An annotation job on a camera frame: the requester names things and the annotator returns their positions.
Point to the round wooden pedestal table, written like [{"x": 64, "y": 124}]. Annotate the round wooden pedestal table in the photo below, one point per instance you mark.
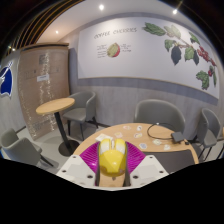
[{"x": 55, "y": 106}]

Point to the wooden wall panel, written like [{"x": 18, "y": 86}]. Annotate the wooden wall panel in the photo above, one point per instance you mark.
[{"x": 41, "y": 86}]

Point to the recessed ceiling lights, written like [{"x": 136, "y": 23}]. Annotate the recessed ceiling lights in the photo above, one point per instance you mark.
[{"x": 101, "y": 6}]

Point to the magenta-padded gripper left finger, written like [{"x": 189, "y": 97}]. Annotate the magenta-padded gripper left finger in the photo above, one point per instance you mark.
[{"x": 87, "y": 160}]

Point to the white botanical wall mural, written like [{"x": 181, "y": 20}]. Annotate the white botanical wall mural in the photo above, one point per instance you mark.
[{"x": 143, "y": 53}]

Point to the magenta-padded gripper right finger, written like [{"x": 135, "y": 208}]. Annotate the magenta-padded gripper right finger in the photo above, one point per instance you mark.
[{"x": 136, "y": 160}]

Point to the black adapter block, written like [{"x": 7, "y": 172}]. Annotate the black adapter block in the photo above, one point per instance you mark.
[{"x": 178, "y": 137}]

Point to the grey armchair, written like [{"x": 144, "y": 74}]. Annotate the grey armchair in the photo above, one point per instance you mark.
[
  {"x": 208, "y": 128},
  {"x": 21, "y": 148},
  {"x": 158, "y": 111},
  {"x": 81, "y": 108}
]

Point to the blue wall sign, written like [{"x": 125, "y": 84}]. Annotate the blue wall sign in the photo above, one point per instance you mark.
[{"x": 5, "y": 81}]

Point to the yellow computer mouse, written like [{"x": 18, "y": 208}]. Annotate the yellow computer mouse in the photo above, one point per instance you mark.
[{"x": 112, "y": 158}]

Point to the small white sticker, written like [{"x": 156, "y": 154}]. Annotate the small white sticker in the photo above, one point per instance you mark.
[
  {"x": 167, "y": 147},
  {"x": 127, "y": 127},
  {"x": 157, "y": 142},
  {"x": 137, "y": 135},
  {"x": 143, "y": 145},
  {"x": 139, "y": 128},
  {"x": 118, "y": 134}
]

